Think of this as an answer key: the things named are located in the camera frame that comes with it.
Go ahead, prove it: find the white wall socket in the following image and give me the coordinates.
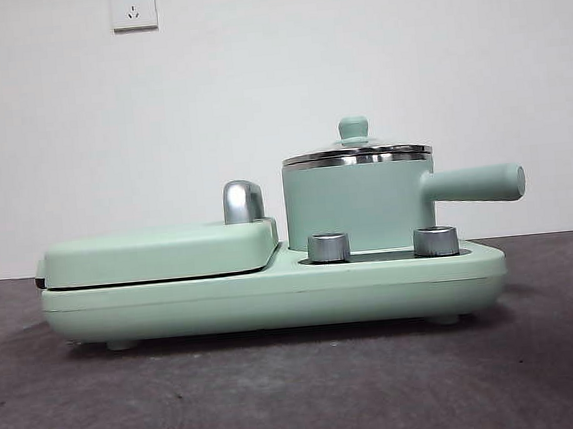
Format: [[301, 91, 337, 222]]
[[109, 0, 160, 33]]

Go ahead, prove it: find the mint green pot with handle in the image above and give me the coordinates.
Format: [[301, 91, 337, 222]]
[[280, 139, 531, 255]]

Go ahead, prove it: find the chrome griddle lid handle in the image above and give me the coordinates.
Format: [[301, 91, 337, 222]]
[[220, 177, 269, 226]]

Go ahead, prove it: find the mint green breakfast machine base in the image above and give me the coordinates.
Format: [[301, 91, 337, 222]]
[[37, 220, 511, 358]]

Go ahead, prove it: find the mint green hinged griddle lid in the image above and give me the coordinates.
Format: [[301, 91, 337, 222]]
[[30, 214, 282, 293]]

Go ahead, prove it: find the silver control knob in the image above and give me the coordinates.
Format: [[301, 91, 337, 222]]
[[411, 223, 461, 259], [305, 229, 353, 265]]

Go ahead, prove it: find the glass pot lid green knob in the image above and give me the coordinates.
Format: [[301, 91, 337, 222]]
[[277, 108, 434, 167]]

